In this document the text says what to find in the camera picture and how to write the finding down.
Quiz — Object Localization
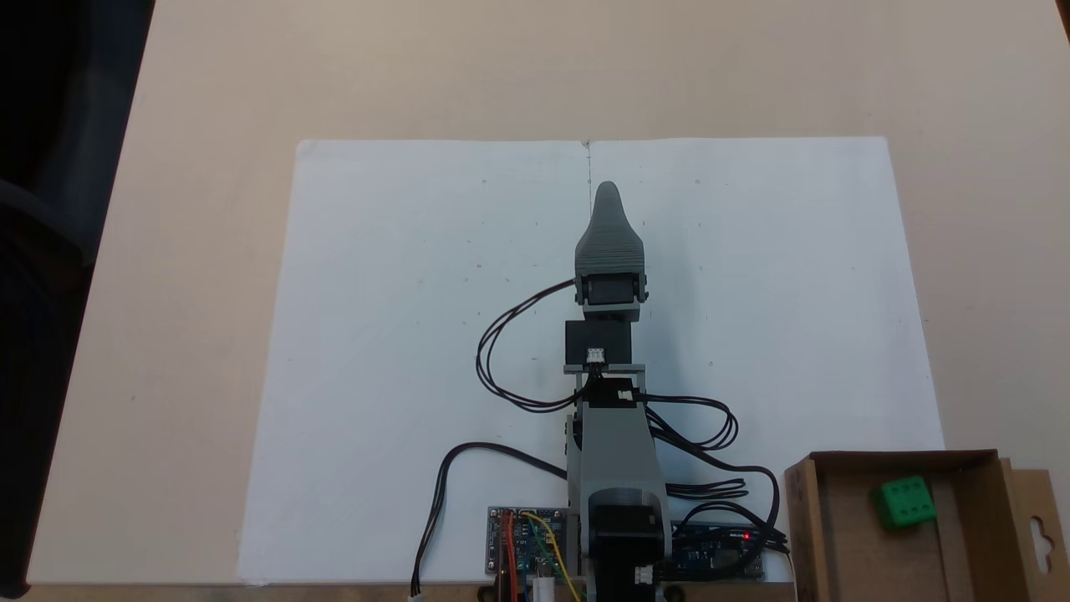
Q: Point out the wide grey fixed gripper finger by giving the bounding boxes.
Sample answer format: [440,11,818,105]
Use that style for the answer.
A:
[574,181,647,278]

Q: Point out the motor controller circuit board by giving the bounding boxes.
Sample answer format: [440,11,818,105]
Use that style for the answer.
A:
[487,506,571,578]

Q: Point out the green die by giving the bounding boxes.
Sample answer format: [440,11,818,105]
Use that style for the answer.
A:
[871,475,937,530]

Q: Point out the blue power converter board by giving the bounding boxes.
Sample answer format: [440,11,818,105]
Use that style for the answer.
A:
[669,523,766,579]

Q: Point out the black power cable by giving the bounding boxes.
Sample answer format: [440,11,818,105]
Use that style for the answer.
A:
[408,441,569,599]

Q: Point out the yellow jumper wire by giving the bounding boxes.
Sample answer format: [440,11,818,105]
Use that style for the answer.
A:
[520,510,586,602]

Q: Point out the green jumper wire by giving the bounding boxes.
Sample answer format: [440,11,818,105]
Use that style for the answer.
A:
[532,523,569,586]

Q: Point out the thin black servo cable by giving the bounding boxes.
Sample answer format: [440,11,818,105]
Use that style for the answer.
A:
[475,280,586,415]
[665,464,791,557]
[639,393,741,452]

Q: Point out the red jumper wire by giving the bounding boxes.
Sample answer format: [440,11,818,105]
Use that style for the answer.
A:
[500,510,521,602]

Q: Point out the white paper sheet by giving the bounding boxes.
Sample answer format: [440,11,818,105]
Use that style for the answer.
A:
[237,135,947,586]

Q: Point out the brown cardboard box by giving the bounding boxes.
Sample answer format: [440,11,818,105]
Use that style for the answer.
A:
[783,449,1070,602]

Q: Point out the thin grey power cable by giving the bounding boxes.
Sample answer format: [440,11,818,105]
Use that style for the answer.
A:
[762,535,801,602]

